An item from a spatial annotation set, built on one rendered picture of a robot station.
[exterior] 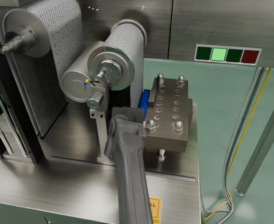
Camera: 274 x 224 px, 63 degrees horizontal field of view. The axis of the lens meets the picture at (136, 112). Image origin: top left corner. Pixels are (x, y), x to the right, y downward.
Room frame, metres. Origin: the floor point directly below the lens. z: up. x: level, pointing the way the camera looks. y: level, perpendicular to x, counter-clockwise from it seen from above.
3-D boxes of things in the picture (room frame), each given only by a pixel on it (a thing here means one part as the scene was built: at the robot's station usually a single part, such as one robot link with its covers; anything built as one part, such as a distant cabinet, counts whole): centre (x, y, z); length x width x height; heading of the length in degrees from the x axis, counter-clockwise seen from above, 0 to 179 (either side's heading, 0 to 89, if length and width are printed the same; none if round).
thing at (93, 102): (0.54, 0.13, 1.18); 0.04 x 0.02 x 0.04; 80
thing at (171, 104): (0.74, -0.13, 1.00); 0.40 x 0.16 x 0.06; 170
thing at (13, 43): (0.57, 0.34, 1.33); 0.06 x 0.03 x 0.03; 170
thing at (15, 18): (0.78, 0.30, 1.33); 0.25 x 0.14 x 0.14; 170
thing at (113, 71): (0.60, 0.08, 1.25); 0.07 x 0.02 x 0.07; 80
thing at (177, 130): (0.57, -0.14, 1.05); 0.04 x 0.04 x 0.04
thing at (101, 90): (0.58, 0.12, 1.05); 0.06 x 0.05 x 0.31; 170
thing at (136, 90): (0.72, 0.00, 1.10); 0.23 x 0.01 x 0.18; 170
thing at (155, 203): (0.35, -0.04, 0.91); 0.07 x 0.07 x 0.02; 80
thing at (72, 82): (0.75, 0.17, 1.17); 0.26 x 0.12 x 0.12; 170
